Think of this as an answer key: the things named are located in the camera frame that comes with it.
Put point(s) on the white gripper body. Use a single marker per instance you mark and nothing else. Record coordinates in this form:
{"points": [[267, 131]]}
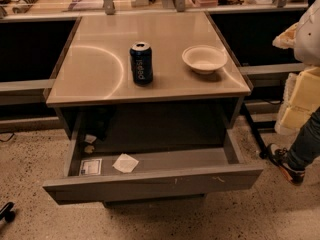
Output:
{"points": [[308, 39]]}

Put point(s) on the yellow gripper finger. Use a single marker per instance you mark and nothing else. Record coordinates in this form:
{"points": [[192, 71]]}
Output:
{"points": [[305, 97], [286, 106]]}

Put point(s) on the blue pepsi can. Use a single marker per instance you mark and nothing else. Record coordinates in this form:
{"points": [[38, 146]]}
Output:
{"points": [[141, 63]]}

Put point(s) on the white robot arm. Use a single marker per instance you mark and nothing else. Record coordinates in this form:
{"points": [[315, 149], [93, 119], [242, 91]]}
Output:
{"points": [[307, 39]]}

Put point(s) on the grey cabinet with tan top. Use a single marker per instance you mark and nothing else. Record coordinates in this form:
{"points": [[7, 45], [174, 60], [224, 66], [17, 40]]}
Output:
{"points": [[148, 102]]}

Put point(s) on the grey open top drawer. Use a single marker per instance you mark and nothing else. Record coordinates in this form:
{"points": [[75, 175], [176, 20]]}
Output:
{"points": [[181, 152]]}

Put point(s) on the person's leg in jeans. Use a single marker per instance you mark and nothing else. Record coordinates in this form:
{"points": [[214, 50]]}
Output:
{"points": [[306, 147]]}

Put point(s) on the black orange sneaker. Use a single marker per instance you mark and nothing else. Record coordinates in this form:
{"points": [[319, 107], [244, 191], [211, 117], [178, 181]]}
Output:
{"points": [[279, 157]]}

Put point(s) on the white paper bowl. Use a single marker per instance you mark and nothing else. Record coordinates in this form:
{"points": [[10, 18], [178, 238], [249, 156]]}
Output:
{"points": [[204, 59]]}

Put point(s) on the white paper napkin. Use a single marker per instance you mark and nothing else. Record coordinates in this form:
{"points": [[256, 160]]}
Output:
{"points": [[125, 163]]}

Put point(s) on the small white paper scrap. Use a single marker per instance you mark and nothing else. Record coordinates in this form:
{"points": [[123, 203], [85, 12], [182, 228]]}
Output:
{"points": [[90, 138]]}

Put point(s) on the purple white booklet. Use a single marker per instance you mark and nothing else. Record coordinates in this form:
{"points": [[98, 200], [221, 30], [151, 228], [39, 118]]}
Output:
{"points": [[78, 5]]}

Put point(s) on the small crumpled paper scrap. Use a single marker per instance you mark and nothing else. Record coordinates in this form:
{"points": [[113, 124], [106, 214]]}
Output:
{"points": [[89, 149]]}

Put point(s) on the white label sticker card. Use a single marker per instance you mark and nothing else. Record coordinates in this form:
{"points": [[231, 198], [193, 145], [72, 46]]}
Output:
{"points": [[90, 167]]}

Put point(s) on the black chair caster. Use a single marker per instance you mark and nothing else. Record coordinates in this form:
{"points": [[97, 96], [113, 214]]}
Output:
{"points": [[7, 213]]}

